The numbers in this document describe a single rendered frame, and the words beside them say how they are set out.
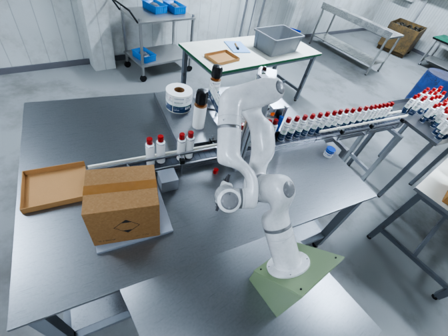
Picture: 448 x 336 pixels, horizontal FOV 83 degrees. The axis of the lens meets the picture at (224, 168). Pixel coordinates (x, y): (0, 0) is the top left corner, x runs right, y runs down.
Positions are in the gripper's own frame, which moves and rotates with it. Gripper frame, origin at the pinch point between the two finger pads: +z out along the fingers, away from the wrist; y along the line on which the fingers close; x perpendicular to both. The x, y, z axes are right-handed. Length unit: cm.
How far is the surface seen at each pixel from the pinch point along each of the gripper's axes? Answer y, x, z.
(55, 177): -25, 87, 33
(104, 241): -40, 43, 4
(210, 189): -4.1, 2.3, 38.2
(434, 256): -2, -237, 112
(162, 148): 9.7, 36.9, 32.3
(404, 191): 60, -235, 171
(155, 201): -13.2, 26.4, -6.5
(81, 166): -16, 79, 40
